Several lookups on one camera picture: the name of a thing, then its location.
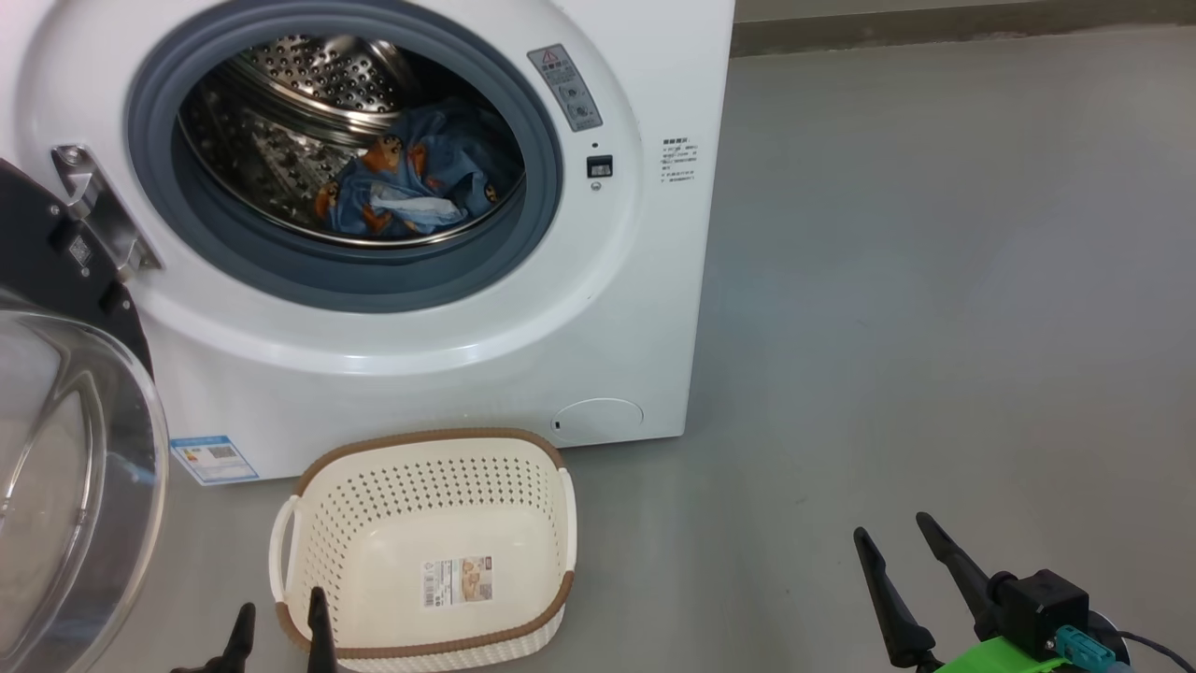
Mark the black cable teal connector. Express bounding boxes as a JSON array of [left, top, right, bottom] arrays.
[[1056, 624, 1196, 673]]

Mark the cream perforated laundry basket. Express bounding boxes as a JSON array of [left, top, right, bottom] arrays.
[[269, 428, 577, 673]]

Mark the white front-load washing machine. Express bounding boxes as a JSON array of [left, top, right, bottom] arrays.
[[0, 0, 736, 485]]

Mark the metal door hinge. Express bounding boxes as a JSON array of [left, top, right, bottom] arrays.
[[51, 143, 164, 283]]

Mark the round drain filter cover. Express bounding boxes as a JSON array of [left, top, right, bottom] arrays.
[[550, 398, 645, 446]]

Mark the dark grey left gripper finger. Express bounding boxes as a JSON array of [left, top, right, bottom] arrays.
[[220, 603, 256, 673], [306, 587, 339, 673]]

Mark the paper basket label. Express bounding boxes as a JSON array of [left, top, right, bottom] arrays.
[[420, 555, 494, 610]]

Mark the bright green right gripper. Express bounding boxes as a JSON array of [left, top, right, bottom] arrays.
[[852, 511, 1075, 673]]

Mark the grey warning sticker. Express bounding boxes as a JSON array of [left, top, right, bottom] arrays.
[[527, 43, 604, 133]]

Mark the blue energy label sticker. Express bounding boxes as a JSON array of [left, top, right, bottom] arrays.
[[169, 435, 260, 487]]

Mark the glass washer door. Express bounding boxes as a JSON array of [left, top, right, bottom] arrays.
[[0, 157, 171, 673]]

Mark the stainless steel washing machine drum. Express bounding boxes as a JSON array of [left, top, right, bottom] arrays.
[[178, 35, 526, 249]]

